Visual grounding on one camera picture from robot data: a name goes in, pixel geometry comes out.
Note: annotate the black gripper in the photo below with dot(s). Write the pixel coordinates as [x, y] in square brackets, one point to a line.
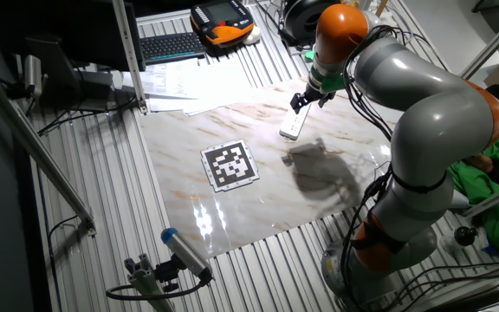
[316, 93]

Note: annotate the white power strip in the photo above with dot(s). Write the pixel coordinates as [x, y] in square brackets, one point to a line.
[295, 123]

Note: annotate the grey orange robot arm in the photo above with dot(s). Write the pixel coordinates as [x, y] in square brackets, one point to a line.
[440, 117]

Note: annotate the bare person hand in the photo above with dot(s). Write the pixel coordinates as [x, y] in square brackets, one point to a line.
[479, 164]

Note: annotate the black round drum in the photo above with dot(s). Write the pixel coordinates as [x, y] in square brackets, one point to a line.
[301, 17]

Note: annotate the white paper stack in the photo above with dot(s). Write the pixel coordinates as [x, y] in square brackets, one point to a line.
[219, 86]

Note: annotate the black white fiducial marker board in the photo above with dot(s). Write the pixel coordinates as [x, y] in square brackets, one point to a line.
[230, 165]

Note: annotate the orange black teach pendant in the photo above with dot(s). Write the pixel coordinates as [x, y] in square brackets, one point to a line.
[223, 21]

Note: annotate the marble pattern mat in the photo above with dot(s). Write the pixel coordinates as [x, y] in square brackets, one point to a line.
[254, 208]

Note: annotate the printed paper sheet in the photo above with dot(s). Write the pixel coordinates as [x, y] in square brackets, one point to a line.
[163, 80]

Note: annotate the black keyboard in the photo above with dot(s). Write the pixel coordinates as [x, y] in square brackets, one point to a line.
[171, 45]

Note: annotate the white folded cloth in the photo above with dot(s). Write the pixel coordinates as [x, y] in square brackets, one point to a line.
[459, 201]

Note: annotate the white bottle with black cap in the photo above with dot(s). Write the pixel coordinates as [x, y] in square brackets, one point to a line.
[466, 236]

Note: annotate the black monitor stand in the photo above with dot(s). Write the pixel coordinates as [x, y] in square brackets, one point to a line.
[59, 65]

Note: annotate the aluminium frame strut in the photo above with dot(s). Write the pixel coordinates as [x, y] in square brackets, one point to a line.
[492, 43]
[37, 151]
[496, 197]

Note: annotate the aluminium frame post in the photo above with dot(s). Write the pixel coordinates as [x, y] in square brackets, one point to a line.
[128, 52]

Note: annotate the silver camera with blue cap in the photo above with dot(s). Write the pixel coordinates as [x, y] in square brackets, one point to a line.
[184, 251]

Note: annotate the black camera clamp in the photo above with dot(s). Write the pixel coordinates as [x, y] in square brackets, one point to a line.
[167, 271]

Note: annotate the short aluminium profile post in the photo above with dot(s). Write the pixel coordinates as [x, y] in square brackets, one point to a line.
[145, 281]

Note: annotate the small silver camera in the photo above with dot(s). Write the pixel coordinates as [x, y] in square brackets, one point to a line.
[33, 73]

